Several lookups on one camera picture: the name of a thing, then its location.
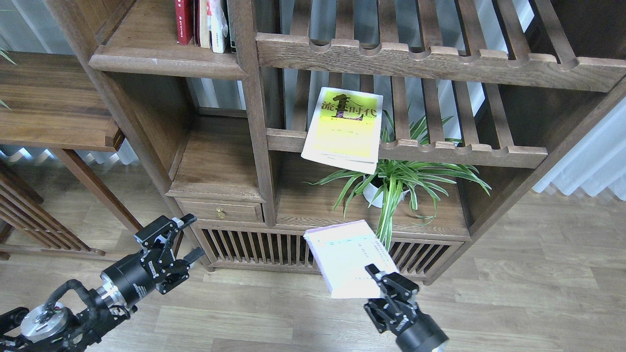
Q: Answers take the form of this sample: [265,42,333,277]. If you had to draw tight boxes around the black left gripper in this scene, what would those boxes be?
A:
[100,214,205,309]

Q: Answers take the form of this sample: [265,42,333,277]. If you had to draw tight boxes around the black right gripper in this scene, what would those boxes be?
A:
[363,264,448,352]

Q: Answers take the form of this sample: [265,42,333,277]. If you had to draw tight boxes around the white purple book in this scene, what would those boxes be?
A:
[304,219,398,299]

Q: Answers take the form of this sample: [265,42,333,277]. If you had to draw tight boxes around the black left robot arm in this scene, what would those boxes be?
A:
[1,214,205,352]

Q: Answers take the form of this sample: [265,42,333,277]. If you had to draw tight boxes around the white plant pot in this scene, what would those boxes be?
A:
[363,177,384,209]

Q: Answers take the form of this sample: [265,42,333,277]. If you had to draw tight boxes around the spider plant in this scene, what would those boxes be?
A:
[306,105,492,252]

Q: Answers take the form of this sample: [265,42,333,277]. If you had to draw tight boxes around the dark wooden bookshelf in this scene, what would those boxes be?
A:
[45,0,625,284]

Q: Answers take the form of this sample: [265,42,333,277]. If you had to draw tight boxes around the yellow green book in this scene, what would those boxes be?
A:
[300,87,384,175]

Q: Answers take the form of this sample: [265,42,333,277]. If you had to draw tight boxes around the wooden side table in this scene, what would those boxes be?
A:
[0,51,183,275]

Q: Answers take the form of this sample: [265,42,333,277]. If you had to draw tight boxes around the upright white book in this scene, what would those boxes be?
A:
[207,0,228,54]

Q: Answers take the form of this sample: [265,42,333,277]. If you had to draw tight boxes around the white curtain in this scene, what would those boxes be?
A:
[533,99,626,201]

